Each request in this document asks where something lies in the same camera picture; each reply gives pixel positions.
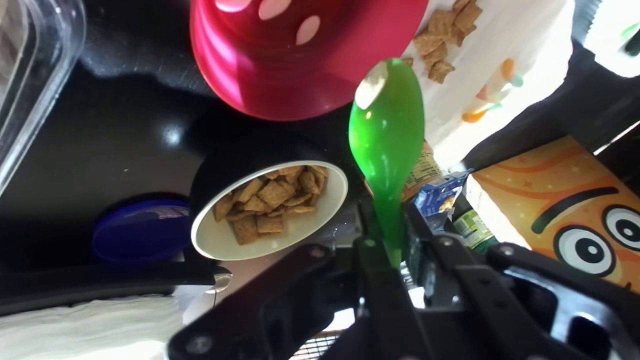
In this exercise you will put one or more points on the stack of white napkins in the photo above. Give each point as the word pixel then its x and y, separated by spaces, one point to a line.
pixel 86 330

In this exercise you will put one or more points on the pink plastic bowl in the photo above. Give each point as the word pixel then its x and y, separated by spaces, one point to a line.
pixel 301 61

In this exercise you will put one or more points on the white paper towel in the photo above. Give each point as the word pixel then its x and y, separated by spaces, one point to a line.
pixel 521 61

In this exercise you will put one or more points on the white and green device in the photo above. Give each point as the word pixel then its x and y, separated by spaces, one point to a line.
pixel 617 33

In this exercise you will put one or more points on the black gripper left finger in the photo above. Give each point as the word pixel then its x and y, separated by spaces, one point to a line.
pixel 375 280

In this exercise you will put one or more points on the brown cereal pile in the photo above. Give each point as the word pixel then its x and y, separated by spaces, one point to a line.
pixel 445 36

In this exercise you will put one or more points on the green capped bottle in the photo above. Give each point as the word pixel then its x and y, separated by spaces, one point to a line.
pixel 472 226

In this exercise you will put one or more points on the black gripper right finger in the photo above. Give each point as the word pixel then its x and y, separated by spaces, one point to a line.
pixel 430 257

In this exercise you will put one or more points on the small blue lid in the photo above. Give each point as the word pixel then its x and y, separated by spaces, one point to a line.
pixel 140 231

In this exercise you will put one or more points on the dark round bowl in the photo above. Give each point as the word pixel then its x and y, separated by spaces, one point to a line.
pixel 267 212

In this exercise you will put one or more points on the green plastic spoon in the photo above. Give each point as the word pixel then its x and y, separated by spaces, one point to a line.
pixel 386 140

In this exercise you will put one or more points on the clear container of white seeds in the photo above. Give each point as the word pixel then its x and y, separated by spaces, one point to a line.
pixel 33 81

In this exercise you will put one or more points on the orange box with cartoon face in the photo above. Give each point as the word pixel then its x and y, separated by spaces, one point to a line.
pixel 553 206

